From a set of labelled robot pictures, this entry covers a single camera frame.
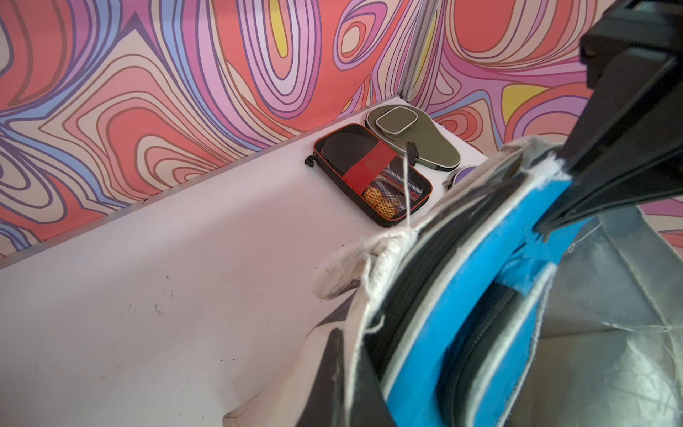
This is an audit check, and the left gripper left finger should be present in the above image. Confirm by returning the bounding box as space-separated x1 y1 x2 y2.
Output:
298 328 344 427

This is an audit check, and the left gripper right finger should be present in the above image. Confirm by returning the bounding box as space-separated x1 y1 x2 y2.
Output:
349 347 397 427

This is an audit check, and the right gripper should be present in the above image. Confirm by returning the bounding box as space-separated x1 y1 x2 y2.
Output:
535 1 682 234

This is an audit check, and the blue paddle case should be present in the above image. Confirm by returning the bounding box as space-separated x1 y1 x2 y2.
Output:
366 173 578 426

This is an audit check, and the white canvas tote bag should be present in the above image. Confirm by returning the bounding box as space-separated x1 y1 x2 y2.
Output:
223 137 682 426

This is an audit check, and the black red paddle case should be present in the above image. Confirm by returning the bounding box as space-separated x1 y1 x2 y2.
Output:
304 124 432 228

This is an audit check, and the green paddle case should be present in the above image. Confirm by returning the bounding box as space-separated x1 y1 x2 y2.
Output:
366 104 461 171

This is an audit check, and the purple paddle case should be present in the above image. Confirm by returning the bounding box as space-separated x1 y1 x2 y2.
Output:
442 167 476 191

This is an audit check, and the orange ping pong ball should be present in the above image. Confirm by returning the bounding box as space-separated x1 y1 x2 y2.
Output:
375 200 397 219
363 186 383 206

